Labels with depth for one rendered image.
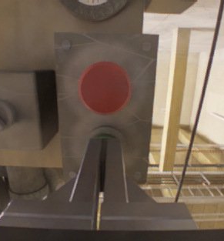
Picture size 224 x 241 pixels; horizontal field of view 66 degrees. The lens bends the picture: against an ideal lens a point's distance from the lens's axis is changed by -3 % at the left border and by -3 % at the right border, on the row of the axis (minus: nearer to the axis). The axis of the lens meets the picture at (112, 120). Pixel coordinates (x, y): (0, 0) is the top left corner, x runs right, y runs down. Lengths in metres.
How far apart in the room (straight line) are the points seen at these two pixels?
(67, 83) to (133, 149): 0.09
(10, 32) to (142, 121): 0.20
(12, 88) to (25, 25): 0.10
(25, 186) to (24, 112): 0.20
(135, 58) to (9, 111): 0.13
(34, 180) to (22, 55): 0.22
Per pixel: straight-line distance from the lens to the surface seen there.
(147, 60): 0.16
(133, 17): 0.24
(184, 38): 7.39
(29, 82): 0.19
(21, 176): 0.36
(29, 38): 0.26
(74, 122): 0.17
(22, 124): 0.20
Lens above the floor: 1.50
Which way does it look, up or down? 17 degrees up
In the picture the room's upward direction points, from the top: 179 degrees counter-clockwise
